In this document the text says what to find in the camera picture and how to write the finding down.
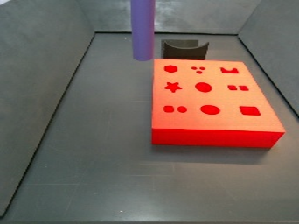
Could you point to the purple round cylinder peg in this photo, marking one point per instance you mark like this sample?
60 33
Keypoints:
143 28

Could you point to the red shape sorter block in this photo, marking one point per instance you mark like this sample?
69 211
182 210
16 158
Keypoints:
210 104

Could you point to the black curved holder stand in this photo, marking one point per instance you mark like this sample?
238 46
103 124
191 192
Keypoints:
183 49

